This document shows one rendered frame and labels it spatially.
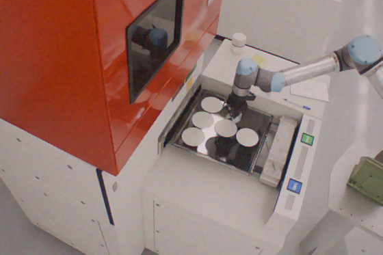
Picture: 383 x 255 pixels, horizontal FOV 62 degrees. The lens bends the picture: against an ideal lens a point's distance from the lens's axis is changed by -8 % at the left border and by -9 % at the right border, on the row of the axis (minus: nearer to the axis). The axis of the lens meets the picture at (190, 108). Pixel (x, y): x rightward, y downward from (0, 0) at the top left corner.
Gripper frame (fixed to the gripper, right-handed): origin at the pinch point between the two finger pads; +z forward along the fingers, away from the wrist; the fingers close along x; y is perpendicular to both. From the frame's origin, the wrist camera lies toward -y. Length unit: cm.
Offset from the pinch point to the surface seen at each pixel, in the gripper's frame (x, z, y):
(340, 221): 65, 36, -23
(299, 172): 38.4, -4.4, 1.8
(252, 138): 11.8, 1.3, 0.5
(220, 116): -6.4, 1.3, 3.4
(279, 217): 46, -2, 22
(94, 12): 10, -86, 67
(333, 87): -16, 91, -177
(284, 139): 20.8, 3.3, -12.6
